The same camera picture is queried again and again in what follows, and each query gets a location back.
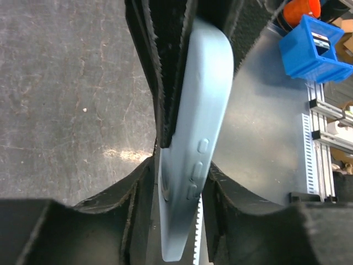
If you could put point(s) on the orange tape roll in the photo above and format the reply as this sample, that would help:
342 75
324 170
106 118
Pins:
295 9

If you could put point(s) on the blue plastic bin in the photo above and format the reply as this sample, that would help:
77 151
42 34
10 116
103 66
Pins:
308 52

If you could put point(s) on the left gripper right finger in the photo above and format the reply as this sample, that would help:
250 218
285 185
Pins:
244 228

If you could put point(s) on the aluminium frame rails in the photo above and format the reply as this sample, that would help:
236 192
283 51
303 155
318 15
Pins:
331 128

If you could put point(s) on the light blue cable duct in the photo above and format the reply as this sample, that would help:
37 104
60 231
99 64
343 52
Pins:
309 156

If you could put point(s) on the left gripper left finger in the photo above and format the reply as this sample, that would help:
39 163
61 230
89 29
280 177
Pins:
97 230

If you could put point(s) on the phone with light blue case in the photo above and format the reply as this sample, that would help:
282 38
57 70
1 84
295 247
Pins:
185 163

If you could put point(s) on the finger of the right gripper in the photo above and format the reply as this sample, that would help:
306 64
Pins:
160 31
241 22

